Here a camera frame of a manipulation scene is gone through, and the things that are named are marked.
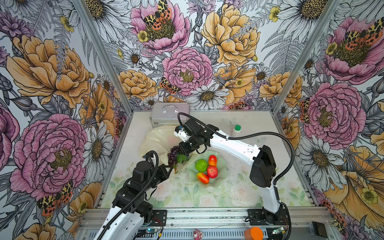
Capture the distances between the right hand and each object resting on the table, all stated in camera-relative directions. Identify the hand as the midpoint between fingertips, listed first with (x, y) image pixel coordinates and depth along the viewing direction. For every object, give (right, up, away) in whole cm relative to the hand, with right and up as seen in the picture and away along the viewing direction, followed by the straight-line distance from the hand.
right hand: (182, 155), depth 80 cm
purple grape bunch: (-5, 0, 0) cm, 5 cm away
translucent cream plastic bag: (-14, +7, +11) cm, 19 cm away
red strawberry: (+16, -10, +3) cm, 19 cm away
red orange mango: (+17, -5, +9) cm, 20 cm away
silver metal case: (-12, +23, +20) cm, 33 cm away
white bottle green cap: (+34, +11, +19) cm, 40 cm away
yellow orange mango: (+11, -13, +3) cm, 18 cm away
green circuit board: (+47, -34, -8) cm, 58 cm away
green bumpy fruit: (+10, -7, +7) cm, 14 cm away
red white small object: (+8, -32, -14) cm, 36 cm away
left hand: (-4, -7, -5) cm, 10 cm away
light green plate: (+22, -9, +7) cm, 25 cm away
